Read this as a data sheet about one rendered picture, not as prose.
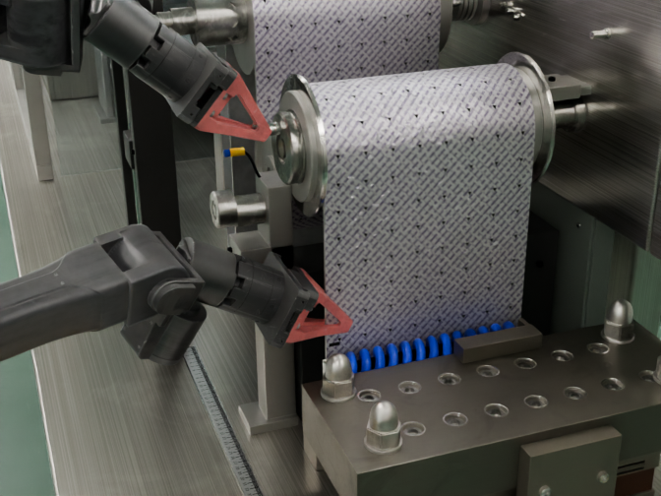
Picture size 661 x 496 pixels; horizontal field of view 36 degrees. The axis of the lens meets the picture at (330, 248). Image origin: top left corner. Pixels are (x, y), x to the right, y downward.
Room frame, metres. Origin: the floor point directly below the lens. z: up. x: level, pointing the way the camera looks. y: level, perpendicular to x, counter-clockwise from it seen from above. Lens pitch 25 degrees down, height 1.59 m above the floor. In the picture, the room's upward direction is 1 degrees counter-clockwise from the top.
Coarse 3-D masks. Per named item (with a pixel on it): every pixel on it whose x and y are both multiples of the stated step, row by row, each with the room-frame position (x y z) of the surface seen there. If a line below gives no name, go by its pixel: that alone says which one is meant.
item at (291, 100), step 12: (528, 84) 1.04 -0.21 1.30; (288, 96) 1.00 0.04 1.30; (300, 96) 0.98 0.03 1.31; (288, 108) 1.00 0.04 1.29; (300, 108) 0.96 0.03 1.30; (540, 108) 1.02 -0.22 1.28; (300, 120) 0.96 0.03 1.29; (540, 120) 1.02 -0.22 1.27; (312, 132) 0.94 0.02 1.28; (540, 132) 1.02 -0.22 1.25; (312, 144) 0.94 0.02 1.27; (540, 144) 1.02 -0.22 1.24; (312, 156) 0.93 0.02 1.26; (312, 168) 0.93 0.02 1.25; (312, 180) 0.93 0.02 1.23; (300, 192) 0.97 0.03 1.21; (312, 192) 0.94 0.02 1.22
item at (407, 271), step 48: (480, 192) 0.99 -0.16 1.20; (528, 192) 1.01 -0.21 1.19; (336, 240) 0.93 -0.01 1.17; (384, 240) 0.95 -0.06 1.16; (432, 240) 0.97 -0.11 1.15; (480, 240) 0.99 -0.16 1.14; (336, 288) 0.93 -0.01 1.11; (384, 288) 0.95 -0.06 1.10; (432, 288) 0.97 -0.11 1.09; (480, 288) 0.99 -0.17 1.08; (336, 336) 0.93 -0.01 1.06; (384, 336) 0.95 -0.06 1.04
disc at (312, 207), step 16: (288, 80) 1.02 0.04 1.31; (304, 80) 0.98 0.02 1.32; (304, 96) 0.97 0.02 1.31; (320, 128) 0.93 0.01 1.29; (320, 144) 0.93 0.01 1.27; (320, 160) 0.93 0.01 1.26; (320, 176) 0.93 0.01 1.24; (320, 192) 0.93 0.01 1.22; (304, 208) 0.98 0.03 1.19; (320, 208) 0.94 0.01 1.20
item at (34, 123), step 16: (16, 64) 2.37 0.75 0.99; (16, 80) 2.37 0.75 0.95; (32, 80) 1.82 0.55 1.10; (32, 96) 1.82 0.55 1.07; (32, 112) 1.82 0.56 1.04; (32, 128) 1.82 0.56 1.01; (32, 144) 1.82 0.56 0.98; (48, 144) 1.83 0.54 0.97; (32, 160) 1.93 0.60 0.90; (48, 160) 1.83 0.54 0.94; (48, 176) 1.83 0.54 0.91
